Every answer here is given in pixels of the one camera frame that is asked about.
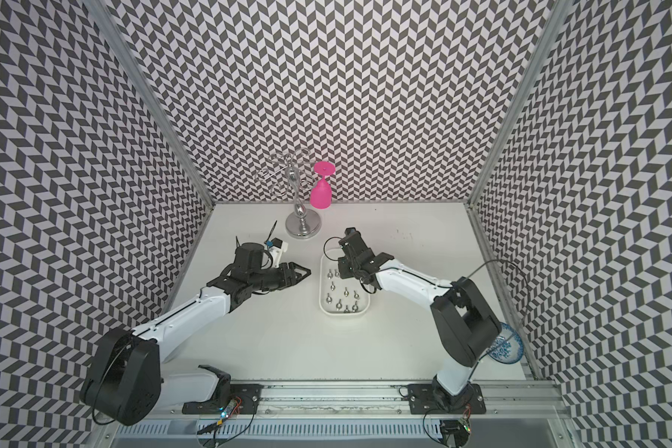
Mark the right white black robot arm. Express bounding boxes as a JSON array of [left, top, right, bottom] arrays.
[[337, 227, 502, 397]]

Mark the aluminium front rail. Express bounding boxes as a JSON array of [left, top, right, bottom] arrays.
[[97, 379, 572, 421]]

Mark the white rectangular storage tray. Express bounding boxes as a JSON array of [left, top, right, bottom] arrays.
[[318, 248, 371, 317]]

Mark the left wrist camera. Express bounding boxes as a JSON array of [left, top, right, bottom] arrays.
[[266, 238, 289, 256]]

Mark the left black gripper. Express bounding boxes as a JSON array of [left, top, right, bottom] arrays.
[[250, 261, 312, 291]]

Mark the pink plastic wine glass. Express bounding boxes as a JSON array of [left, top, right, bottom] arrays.
[[310, 161, 335, 209]]

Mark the chrome glass holder stand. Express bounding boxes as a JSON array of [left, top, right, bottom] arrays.
[[258, 151, 322, 240]]

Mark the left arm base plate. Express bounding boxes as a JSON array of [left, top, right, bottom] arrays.
[[181, 384, 263, 416]]

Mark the blue patterned bowl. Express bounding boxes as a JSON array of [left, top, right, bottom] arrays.
[[485, 322, 525, 365]]

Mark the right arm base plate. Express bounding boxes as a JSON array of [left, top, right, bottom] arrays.
[[406, 383, 487, 416]]

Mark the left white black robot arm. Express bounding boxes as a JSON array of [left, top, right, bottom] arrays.
[[80, 243, 311, 426]]

